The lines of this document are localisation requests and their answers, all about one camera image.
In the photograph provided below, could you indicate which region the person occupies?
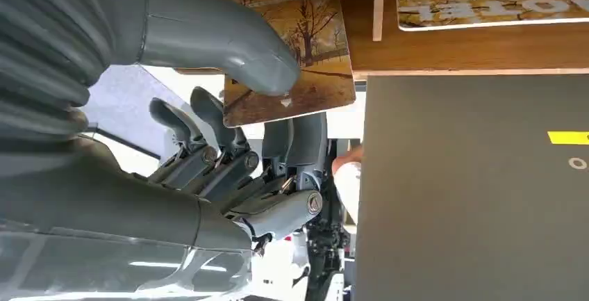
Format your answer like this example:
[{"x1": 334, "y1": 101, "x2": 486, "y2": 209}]
[{"x1": 331, "y1": 145, "x2": 365, "y2": 226}]

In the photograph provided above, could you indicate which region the grey laptop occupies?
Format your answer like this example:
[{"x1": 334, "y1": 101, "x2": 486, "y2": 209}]
[{"x1": 356, "y1": 74, "x2": 589, "y2": 301}]

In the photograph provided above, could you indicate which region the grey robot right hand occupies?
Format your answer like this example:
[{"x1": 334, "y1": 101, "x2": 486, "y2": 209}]
[{"x1": 0, "y1": 0, "x2": 329, "y2": 301}]

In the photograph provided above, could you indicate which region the wooden slotted card box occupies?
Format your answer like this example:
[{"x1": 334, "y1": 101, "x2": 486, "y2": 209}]
[{"x1": 156, "y1": 0, "x2": 589, "y2": 81}]

